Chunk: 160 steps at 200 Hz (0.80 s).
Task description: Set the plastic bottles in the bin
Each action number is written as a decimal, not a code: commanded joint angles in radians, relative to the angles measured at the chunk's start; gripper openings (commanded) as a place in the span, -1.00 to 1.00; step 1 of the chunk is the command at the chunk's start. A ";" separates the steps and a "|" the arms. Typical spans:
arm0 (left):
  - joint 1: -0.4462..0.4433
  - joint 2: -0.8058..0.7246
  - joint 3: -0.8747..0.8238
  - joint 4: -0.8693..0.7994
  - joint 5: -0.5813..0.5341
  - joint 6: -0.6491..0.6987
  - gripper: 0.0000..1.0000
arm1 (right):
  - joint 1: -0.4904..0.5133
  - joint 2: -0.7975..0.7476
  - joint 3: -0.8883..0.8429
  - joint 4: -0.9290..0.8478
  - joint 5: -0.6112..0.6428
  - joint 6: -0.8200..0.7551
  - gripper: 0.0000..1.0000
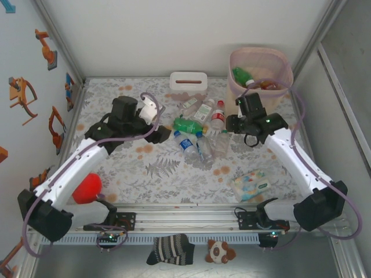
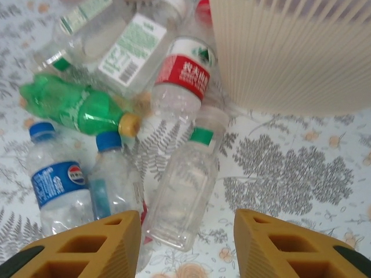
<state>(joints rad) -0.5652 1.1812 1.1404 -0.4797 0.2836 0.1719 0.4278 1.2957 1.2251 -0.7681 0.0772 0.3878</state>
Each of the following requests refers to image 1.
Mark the green bottle with yellow cap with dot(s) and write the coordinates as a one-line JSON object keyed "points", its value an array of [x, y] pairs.
{"points": [[240, 74], [187, 125]]}

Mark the small controller board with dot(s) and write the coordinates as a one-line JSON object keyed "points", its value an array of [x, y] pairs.
{"points": [[273, 234], [109, 237]]}

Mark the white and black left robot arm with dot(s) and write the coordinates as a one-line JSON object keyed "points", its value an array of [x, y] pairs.
{"points": [[75, 165]]}

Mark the red plush ball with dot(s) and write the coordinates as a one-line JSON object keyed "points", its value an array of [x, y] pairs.
{"points": [[87, 188]]}

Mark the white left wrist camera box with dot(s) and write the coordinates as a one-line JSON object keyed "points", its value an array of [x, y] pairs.
{"points": [[149, 111]]}

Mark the black and grey striped sock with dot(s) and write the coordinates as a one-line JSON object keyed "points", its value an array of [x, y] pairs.
{"points": [[171, 249]]}

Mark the brown and white plush toy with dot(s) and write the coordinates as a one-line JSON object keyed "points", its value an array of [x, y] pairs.
{"points": [[217, 252]]}

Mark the colourful soft tissue pack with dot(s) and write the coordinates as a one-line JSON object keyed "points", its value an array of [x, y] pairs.
{"points": [[249, 185]]}

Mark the aluminium rail frame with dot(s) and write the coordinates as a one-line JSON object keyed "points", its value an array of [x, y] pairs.
{"points": [[188, 220]]}

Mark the red label tea bottle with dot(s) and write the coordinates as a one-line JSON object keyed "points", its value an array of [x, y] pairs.
{"points": [[265, 84]]}

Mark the blue cap clear water bottle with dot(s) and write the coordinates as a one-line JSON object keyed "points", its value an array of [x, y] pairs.
{"points": [[203, 147]]}

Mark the aluminium frame post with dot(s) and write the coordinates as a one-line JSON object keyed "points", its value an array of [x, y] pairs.
{"points": [[58, 37], [331, 11]]}

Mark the blue and orange wall sticker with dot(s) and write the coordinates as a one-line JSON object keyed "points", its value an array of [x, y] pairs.
{"points": [[69, 89]]}

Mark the white cap green label bottle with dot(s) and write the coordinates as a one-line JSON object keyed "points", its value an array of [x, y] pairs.
{"points": [[203, 111]]}

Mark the white tissue box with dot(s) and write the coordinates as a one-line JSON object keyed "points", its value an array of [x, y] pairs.
{"points": [[179, 88]]}

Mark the small clear green label bottle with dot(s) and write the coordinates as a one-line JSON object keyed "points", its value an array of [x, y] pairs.
{"points": [[189, 103]]}

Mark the blue label water bottle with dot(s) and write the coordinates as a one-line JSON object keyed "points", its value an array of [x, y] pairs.
{"points": [[185, 144]]}

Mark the orange grey gripper wall sticker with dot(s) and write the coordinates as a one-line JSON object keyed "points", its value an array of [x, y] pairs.
{"points": [[20, 92]]}

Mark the orange block wall sticker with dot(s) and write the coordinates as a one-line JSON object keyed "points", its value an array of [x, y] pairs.
{"points": [[3, 155]]}

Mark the translucent purple bin liner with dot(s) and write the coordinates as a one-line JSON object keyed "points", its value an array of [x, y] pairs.
{"points": [[261, 60]]}

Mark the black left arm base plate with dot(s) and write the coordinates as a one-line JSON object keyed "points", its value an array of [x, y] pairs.
{"points": [[130, 221]]}

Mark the pink plastic waste bin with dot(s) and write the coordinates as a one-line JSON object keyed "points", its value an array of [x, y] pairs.
{"points": [[272, 104]]}

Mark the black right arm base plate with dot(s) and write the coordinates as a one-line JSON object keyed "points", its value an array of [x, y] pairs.
{"points": [[245, 223]]}

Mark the white cap clear bottle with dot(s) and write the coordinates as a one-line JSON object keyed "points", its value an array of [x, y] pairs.
{"points": [[250, 83]]}

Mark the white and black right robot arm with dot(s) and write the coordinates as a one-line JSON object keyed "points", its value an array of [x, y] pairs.
{"points": [[295, 162]]}

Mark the red cap red label bottle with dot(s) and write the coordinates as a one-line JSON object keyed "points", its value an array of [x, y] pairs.
{"points": [[217, 117]]}

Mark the green cap clear bottle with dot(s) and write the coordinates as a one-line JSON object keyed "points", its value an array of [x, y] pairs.
{"points": [[221, 143]]}

